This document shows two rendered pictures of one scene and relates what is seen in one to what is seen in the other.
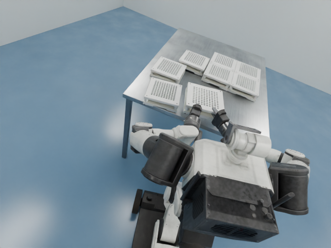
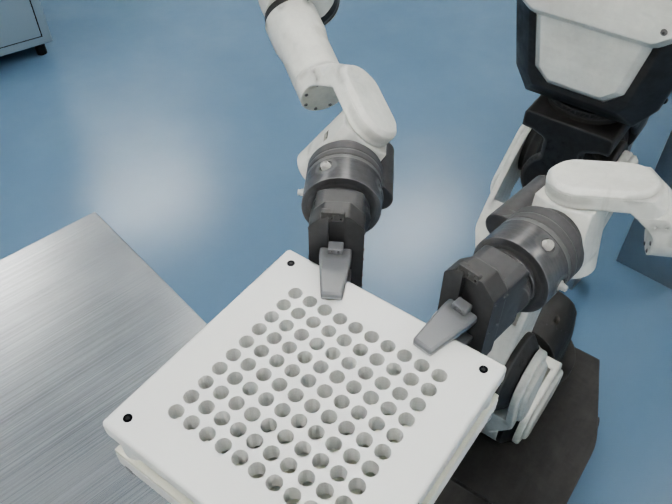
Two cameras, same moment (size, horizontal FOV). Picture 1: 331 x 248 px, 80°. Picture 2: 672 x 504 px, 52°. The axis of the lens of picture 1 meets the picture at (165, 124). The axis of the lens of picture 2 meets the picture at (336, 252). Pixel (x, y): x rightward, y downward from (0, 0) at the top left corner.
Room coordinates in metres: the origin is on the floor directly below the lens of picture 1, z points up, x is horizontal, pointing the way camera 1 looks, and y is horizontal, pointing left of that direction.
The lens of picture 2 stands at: (1.27, 0.03, 1.56)
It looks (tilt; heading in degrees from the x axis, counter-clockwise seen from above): 46 degrees down; 221
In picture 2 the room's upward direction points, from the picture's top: straight up
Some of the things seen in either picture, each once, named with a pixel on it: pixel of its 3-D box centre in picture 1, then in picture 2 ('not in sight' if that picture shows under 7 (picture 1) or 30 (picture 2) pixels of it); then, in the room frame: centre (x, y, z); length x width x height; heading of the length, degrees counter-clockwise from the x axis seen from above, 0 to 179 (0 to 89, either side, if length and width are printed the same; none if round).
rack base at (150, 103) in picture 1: (162, 96); not in sight; (1.14, 0.08, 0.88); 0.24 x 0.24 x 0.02; 3
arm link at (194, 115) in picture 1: (192, 118); (500, 286); (0.83, -0.14, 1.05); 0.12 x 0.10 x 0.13; 176
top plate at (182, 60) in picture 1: (194, 59); not in sight; (1.73, -0.09, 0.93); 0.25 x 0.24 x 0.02; 81
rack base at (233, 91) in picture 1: (243, 88); not in sight; (1.59, -0.57, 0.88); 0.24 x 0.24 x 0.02; 81
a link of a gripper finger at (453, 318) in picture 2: not in sight; (443, 325); (0.91, -0.15, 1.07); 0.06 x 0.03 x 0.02; 176
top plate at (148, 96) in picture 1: (164, 91); not in sight; (1.14, 0.08, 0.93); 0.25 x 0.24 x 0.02; 93
